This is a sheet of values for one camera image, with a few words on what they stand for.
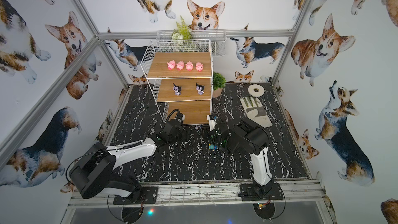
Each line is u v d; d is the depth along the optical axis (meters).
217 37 0.93
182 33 0.82
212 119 0.86
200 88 0.78
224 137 0.76
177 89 0.79
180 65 0.70
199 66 0.69
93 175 0.43
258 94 1.17
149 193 0.74
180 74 0.69
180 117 0.79
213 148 0.88
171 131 0.68
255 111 1.04
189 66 0.69
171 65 0.70
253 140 0.53
